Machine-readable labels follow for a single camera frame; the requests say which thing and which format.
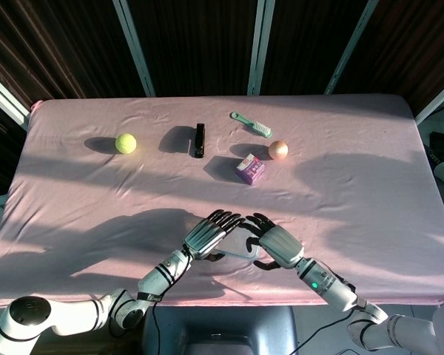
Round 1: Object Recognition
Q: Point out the black stapler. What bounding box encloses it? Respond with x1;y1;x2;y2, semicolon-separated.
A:
192;123;206;159

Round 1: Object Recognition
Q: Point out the clear plastic container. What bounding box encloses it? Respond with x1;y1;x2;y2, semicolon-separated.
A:
211;227;262;262

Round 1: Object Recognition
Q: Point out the green cleaning brush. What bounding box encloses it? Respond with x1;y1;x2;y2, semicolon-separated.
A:
229;111;273;139

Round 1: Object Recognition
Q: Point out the yellow tennis ball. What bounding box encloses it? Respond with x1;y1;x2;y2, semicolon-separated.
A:
115;132;138;155

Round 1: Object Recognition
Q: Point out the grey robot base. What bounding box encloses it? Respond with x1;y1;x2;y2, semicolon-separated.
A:
141;305;300;355

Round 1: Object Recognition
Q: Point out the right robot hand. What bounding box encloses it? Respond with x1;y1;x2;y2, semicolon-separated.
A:
243;212;306;271

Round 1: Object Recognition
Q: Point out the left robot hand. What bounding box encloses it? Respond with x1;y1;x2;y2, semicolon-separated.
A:
182;209;246;261

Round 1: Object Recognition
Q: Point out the light blue frame bar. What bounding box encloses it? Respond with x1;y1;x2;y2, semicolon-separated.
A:
112;0;157;98
323;0;380;95
0;66;32;131
246;0;277;96
414;75;444;125

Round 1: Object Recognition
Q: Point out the pink tablecloth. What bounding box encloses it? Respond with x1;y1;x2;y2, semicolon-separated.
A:
0;93;444;308

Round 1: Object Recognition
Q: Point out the orange onion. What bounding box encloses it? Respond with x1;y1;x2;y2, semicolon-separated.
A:
268;140;289;161

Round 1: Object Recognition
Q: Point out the black floor object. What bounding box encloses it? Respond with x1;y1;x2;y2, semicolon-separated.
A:
428;130;444;167

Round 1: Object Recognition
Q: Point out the purple cardboard box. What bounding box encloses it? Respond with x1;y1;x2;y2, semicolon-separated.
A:
235;155;266;186

